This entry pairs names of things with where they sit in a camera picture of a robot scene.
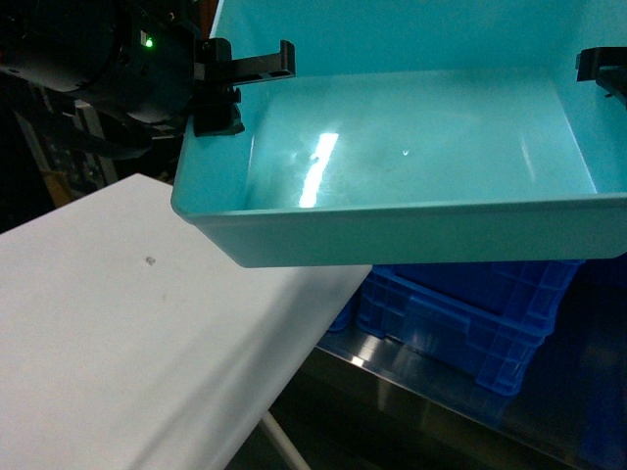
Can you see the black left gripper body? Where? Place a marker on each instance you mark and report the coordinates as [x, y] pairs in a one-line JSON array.
[[161, 60]]

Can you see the left gripper hook finger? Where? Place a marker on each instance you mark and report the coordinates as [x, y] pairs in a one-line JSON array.
[[279, 65]]

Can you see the left gripper jaw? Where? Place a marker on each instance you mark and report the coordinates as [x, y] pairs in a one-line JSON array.
[[215, 111]]

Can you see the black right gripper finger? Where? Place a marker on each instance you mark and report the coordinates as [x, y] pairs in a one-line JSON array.
[[606, 66]]

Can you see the turquoise plastic tub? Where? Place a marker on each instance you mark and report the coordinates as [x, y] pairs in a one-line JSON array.
[[415, 131]]

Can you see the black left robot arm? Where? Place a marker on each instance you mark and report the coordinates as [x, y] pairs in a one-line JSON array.
[[70, 47]]

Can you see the blue ribbed crate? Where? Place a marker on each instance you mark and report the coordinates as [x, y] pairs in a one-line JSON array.
[[485, 319]]

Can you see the stainless steel table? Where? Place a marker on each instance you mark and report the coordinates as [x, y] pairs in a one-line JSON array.
[[402, 410]]

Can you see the white table leg with caster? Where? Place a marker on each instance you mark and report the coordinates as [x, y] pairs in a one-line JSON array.
[[282, 444]]

